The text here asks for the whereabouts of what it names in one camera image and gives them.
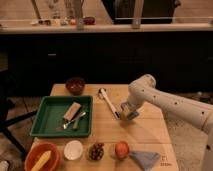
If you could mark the green handled utensil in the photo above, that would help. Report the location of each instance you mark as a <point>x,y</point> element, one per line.
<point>75,125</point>

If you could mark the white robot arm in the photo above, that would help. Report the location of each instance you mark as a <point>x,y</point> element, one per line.
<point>198,114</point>

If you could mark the long grey counter shelf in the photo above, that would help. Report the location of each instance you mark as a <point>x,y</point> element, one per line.
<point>108,28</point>

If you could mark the small red bowl on counter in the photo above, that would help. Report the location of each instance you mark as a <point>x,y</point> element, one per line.
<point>89,20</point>

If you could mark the metal fork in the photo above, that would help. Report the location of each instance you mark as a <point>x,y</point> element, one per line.
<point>66,125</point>

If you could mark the orange fruit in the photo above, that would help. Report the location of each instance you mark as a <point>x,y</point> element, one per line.
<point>121,150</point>

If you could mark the white paper cup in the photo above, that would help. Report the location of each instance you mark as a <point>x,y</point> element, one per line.
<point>73,150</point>

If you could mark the green plastic tray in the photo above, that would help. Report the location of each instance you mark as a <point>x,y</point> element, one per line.
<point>49,118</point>

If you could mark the dark red bowl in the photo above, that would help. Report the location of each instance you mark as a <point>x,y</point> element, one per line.
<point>75,85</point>

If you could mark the orange plastic bowl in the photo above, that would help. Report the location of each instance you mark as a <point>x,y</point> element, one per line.
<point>37,151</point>

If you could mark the folded blue grey cloth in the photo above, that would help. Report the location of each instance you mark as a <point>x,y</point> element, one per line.
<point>145,160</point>

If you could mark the blue grey sponge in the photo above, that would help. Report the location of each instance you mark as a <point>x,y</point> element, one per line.
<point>132,115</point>

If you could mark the brown wooden block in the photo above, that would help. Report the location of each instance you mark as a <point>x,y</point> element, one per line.
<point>73,109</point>

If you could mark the bunch of dark grapes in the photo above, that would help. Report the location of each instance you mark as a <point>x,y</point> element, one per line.
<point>96,151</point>

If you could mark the black office chair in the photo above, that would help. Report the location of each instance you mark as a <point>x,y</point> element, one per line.
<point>7,81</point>

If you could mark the yellow corn cob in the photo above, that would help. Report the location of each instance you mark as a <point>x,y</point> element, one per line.
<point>42,161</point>

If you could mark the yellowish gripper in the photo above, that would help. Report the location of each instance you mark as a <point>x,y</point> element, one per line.
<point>125,110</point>

